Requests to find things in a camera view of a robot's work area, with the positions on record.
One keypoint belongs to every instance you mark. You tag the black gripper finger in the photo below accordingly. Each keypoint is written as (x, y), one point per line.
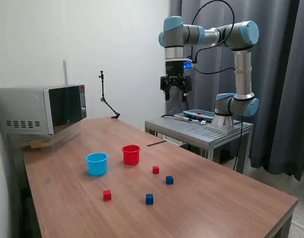
(166, 86)
(186, 86)

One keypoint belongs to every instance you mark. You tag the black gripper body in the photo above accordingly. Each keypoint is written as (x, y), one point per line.
(174, 70)

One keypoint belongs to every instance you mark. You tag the blue cube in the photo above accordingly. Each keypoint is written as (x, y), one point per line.
(169, 180)
(149, 199)

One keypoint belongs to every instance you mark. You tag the silver blue UR5e robot arm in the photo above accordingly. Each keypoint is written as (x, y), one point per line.
(242, 74)

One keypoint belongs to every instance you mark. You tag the robot teach pendant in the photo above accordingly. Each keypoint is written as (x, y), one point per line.
(199, 114)

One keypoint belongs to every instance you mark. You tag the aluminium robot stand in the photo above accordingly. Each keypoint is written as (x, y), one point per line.
(191, 129)

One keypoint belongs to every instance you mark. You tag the black tape strip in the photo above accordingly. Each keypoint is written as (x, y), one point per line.
(155, 143)

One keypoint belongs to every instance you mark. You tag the red plastic cup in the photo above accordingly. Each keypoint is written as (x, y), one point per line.
(131, 156)

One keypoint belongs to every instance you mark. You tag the red cube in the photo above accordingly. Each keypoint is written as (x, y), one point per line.
(107, 195)
(155, 170)

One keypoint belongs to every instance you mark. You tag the grey curtain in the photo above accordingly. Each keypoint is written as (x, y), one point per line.
(273, 74)

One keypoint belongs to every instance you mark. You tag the blue plastic cup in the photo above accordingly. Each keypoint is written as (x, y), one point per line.
(97, 166)

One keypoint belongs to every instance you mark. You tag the silver microwave oven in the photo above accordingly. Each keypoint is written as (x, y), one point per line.
(25, 106)

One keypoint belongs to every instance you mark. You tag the wooden plank pieces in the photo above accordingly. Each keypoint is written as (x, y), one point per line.
(35, 145)

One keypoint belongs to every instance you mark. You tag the grey-blue tape spot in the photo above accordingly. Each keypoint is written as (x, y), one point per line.
(47, 181)

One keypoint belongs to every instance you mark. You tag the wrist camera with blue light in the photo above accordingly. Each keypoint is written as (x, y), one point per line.
(187, 64)

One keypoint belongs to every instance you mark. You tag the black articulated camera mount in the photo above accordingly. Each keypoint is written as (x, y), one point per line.
(102, 86)

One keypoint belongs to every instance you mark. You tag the white wall conduit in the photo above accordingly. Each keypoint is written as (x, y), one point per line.
(65, 72)

